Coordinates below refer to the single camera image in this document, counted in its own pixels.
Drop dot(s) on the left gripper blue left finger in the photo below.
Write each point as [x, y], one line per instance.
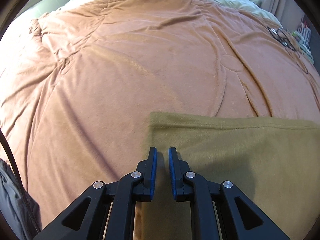
[150, 175]

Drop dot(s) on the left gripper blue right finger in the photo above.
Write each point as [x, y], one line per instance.
[176, 174]

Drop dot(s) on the mustard brown printed t-shirt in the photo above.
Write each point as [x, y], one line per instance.
[273, 161]

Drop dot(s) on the folded grey clothes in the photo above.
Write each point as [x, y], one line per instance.
[16, 222]

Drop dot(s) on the orange bed blanket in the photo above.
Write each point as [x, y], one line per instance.
[78, 86]

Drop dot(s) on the white bedside cabinet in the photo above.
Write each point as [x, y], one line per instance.
[307, 53]

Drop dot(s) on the striped gift bag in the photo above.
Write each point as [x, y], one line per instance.
[304, 33]

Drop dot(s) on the right pink curtain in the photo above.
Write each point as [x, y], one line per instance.
[288, 12]

